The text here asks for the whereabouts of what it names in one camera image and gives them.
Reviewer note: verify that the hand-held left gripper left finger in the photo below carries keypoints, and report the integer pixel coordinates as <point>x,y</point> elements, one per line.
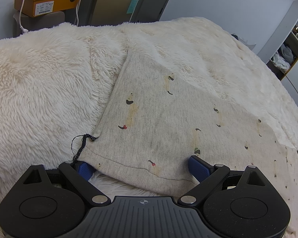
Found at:
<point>85,170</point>

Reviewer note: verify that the beige printed pants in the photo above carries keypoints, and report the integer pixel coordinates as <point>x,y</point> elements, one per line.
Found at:
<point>151,119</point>

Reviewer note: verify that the grey plastic bag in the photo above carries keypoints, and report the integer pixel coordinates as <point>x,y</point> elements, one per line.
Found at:
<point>245,42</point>

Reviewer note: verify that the brown glass bottle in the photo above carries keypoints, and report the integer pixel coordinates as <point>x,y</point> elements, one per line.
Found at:
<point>297,31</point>

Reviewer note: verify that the blue paper label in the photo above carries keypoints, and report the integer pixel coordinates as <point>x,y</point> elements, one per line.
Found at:
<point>131,7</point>

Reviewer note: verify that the fluffy white blanket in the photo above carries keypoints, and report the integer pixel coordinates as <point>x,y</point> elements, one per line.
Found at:
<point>39,79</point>

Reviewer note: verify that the grey stool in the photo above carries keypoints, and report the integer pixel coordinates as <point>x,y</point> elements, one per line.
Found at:
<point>44,21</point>

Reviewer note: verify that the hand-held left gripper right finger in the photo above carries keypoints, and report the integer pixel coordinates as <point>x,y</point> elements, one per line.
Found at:
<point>198,167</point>

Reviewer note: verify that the pile of folded clothes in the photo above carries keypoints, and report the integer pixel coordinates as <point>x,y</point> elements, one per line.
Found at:
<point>284,57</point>

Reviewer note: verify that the grey door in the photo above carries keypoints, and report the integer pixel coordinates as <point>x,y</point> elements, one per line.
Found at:
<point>151,0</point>

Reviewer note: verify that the grey wardrobe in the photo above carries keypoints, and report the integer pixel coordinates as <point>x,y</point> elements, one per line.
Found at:
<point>280,34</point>

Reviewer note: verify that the orange shoe box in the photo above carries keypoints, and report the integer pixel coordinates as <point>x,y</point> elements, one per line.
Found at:
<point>47,2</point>

